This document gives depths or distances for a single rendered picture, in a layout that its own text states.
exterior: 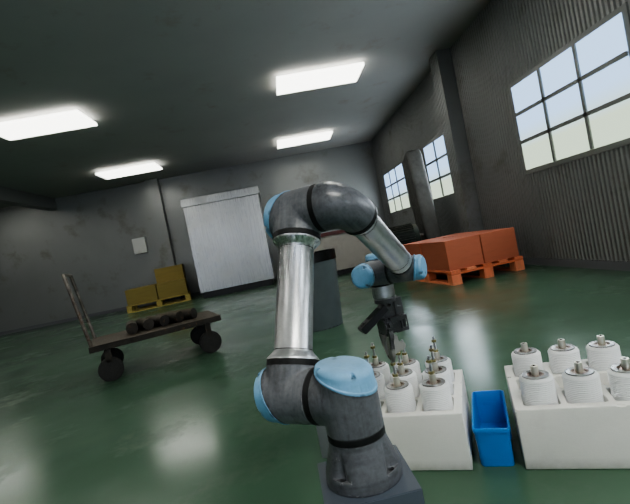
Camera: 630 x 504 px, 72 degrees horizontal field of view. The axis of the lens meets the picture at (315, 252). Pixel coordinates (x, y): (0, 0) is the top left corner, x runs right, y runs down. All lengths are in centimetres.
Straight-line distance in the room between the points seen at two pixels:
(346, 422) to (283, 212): 48
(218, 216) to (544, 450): 891
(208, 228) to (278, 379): 902
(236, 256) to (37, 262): 526
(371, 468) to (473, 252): 438
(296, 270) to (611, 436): 100
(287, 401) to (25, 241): 1217
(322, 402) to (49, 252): 1195
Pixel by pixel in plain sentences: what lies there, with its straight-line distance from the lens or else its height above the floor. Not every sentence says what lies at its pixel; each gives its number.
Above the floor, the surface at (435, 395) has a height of 23.
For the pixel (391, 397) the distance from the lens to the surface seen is 151.
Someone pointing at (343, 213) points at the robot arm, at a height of 83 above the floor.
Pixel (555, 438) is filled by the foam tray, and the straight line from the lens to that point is 151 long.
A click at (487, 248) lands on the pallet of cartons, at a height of 32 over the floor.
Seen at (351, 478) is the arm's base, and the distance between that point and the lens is 91.
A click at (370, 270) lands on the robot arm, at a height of 66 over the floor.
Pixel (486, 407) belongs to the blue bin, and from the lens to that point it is 180.
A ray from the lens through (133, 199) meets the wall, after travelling 1193.
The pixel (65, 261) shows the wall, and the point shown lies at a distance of 1248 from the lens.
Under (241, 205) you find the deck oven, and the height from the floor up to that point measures 187.
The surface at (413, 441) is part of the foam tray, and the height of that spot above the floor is 10.
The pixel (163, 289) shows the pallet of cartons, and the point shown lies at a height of 37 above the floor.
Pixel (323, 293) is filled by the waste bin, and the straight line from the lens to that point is 377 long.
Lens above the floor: 78
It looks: 1 degrees down
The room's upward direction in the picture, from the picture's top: 11 degrees counter-clockwise
